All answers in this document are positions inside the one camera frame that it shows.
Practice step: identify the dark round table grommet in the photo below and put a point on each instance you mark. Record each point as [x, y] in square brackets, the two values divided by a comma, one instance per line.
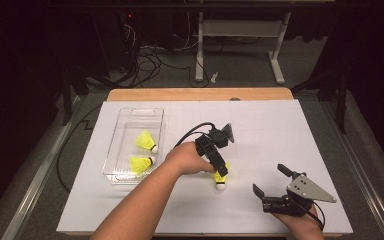
[235, 99]

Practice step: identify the white metal desk frame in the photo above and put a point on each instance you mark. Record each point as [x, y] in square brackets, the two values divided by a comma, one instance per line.
[240, 28]

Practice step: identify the dark computer tower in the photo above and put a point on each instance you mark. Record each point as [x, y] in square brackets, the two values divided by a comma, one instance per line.
[120, 40]

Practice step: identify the wooden table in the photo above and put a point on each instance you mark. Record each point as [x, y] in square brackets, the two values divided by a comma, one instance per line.
[196, 94]

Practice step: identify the white board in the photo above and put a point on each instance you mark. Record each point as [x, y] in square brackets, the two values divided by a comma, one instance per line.
[263, 133]

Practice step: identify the person's left hand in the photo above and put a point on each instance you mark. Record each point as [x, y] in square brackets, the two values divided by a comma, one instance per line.
[186, 158]

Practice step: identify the black metal stand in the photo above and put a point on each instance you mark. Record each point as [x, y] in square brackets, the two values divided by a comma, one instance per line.
[341, 106]
[67, 100]

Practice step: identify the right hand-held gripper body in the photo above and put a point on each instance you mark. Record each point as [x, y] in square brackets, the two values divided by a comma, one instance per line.
[308, 190]

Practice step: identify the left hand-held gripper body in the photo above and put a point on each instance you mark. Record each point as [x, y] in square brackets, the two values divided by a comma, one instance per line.
[210, 146]

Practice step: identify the yellow shuttlecock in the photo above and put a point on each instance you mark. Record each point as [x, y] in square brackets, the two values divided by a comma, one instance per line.
[145, 140]
[220, 181]
[140, 164]

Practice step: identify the clear plastic container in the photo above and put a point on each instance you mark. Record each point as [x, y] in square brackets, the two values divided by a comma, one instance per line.
[123, 133]

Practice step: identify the person's right hand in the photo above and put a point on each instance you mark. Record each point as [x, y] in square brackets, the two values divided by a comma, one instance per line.
[298, 221]

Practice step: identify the aluminium rail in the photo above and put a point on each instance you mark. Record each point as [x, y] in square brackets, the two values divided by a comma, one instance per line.
[363, 186]
[36, 186]

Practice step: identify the small white plug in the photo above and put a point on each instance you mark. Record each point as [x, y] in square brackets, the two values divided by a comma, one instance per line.
[214, 77]

